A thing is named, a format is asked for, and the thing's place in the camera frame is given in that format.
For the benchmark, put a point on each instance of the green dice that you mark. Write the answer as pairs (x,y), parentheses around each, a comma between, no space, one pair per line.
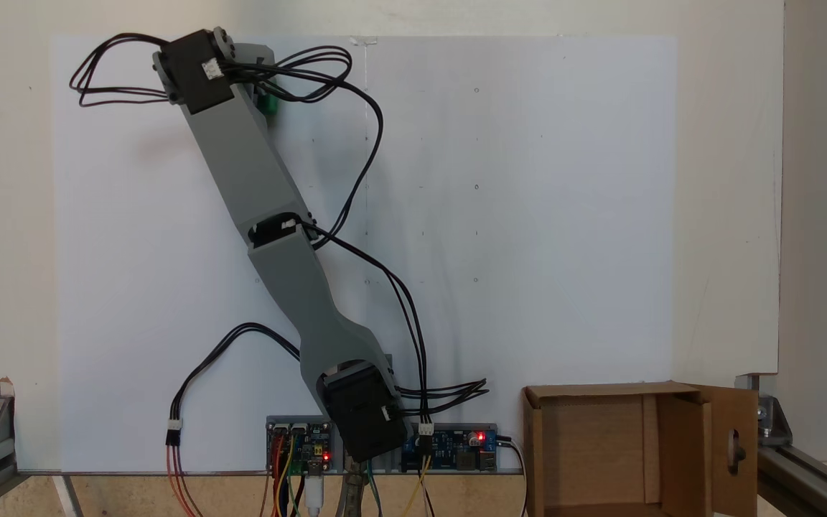
(268,104)

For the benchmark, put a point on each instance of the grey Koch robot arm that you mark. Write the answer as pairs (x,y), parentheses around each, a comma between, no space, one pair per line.
(241,158)

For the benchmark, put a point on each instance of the clear tape strip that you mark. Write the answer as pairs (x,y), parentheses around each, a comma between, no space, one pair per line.
(363,41)

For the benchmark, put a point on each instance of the white paper sheet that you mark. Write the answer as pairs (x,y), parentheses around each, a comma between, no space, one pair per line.
(528,287)

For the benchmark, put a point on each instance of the blue power circuit board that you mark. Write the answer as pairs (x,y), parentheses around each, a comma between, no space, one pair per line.
(449,449)

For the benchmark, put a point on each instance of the metal table clamp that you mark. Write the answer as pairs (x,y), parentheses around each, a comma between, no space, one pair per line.
(352,495)

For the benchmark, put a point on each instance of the brown cardboard box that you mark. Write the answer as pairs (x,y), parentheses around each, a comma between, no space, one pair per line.
(586,445)

